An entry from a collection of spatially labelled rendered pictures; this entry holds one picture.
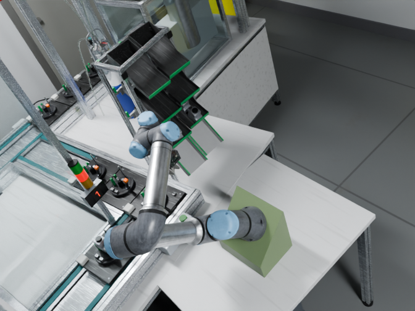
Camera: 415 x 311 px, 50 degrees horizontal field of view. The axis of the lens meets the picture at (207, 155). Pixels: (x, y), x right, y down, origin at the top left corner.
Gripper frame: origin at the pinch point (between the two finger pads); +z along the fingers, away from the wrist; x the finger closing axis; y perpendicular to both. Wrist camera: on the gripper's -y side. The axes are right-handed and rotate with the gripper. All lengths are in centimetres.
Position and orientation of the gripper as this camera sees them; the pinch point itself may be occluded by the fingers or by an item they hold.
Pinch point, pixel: (170, 172)
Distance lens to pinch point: 201.3
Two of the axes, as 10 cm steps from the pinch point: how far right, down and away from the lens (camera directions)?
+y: 7.7, 2.6, -5.8
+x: 5.7, -6.8, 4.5
